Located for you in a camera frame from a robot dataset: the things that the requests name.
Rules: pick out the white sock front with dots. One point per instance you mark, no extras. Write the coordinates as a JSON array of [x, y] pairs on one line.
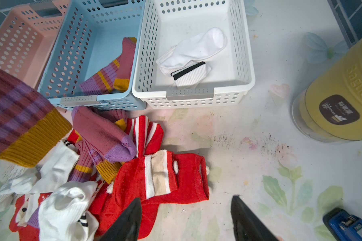
[[64, 215]]

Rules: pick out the light blue plastic basket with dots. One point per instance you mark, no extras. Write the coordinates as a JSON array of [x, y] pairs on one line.
[[91, 37]]

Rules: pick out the yellow pen cup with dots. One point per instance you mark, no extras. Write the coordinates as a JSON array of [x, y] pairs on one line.
[[330, 109]]

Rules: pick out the pink plastic basket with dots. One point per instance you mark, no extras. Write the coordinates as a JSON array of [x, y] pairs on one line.
[[27, 37]]

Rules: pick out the white plastic basket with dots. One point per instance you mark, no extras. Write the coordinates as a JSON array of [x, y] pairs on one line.
[[167, 23]]

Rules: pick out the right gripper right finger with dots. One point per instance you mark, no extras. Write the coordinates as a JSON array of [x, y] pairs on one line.
[[247, 226]]

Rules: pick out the purple sock in pile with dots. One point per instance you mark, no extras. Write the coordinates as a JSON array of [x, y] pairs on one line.
[[102, 143]]

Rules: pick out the purple striped sock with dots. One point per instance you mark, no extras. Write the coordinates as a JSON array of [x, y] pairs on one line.
[[30, 126], [116, 75]]

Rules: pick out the red striped sock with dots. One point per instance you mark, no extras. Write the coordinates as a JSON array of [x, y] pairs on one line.
[[146, 135]]

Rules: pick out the red sock front left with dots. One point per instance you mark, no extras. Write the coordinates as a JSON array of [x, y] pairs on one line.
[[26, 218]]

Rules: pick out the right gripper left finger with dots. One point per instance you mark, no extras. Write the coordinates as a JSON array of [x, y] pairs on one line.
[[126, 227]]

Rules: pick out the white sock black stripes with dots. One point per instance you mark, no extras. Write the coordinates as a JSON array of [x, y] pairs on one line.
[[185, 63]]

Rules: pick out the red white sock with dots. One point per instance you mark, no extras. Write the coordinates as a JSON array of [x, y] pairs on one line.
[[163, 177]]

